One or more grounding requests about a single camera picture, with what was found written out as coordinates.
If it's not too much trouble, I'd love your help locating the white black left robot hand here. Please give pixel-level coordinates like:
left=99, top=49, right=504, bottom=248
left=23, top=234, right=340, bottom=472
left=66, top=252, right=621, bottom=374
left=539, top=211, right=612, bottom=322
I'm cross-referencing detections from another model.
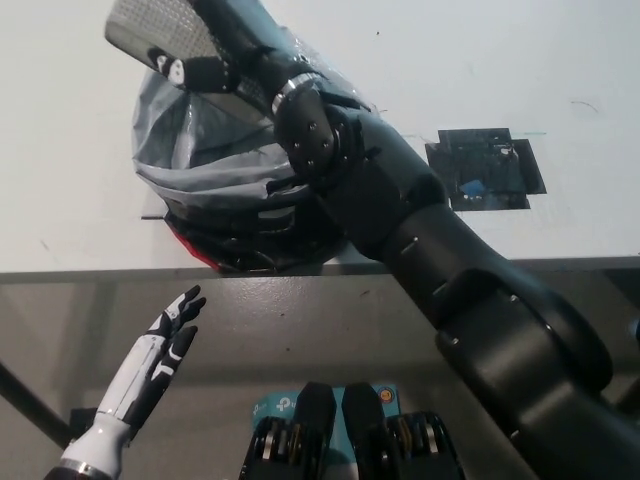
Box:
left=94, top=284, right=208, bottom=442

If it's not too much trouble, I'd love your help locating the grey black plastic bag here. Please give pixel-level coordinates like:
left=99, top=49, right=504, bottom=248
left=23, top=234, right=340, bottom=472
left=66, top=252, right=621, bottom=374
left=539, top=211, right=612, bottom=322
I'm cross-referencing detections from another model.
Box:
left=130, top=24, right=386, bottom=275

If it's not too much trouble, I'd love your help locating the grey perforated rectangular container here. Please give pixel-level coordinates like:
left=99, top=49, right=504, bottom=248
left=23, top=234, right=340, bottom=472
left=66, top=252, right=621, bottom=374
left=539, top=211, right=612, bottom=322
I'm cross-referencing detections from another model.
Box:
left=103, top=0, right=281, bottom=126

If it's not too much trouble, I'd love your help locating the black table leg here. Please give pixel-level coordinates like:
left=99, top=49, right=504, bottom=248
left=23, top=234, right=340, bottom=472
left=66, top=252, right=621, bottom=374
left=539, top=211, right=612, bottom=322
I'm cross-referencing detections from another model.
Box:
left=0, top=358, right=72, bottom=449

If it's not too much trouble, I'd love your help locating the teal TP-Link box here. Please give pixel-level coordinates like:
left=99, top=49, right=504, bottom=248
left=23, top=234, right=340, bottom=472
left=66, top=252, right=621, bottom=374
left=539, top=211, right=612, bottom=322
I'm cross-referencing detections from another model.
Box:
left=249, top=384, right=401, bottom=459

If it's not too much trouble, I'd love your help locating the black tape patch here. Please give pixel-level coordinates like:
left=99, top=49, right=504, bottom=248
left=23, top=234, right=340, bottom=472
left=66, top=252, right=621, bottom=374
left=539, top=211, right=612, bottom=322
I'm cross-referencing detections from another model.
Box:
left=424, top=128, right=547, bottom=211

